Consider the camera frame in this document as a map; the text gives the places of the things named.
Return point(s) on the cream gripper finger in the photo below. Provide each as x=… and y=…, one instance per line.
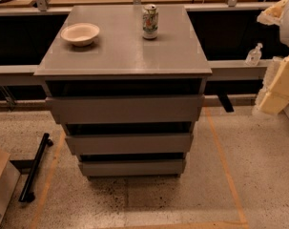
x=272, y=15
x=274, y=95

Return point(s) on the grey bottom drawer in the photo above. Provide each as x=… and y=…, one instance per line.
x=133, y=168

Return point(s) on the grey drawer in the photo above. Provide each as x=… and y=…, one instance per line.
x=129, y=144
x=106, y=110
x=133, y=168

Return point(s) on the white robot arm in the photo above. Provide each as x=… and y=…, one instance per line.
x=284, y=26

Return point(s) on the grey middle drawer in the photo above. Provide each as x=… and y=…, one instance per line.
x=129, y=144

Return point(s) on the grey top drawer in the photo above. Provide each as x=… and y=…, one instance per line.
x=106, y=110

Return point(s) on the grey drawer cabinet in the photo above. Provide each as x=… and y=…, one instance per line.
x=121, y=63

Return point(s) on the clear sanitizer bottle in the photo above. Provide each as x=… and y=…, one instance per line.
x=254, y=55

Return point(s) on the green white soda can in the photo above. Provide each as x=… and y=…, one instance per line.
x=150, y=21

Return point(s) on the black metal bar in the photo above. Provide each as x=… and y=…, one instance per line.
x=27, y=195

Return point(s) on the cardboard box on left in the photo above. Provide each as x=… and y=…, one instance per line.
x=8, y=178

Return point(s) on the black bracket under rail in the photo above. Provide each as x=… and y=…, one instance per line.
x=226, y=103

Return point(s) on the grey metal rail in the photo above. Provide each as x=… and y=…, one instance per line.
x=223, y=70

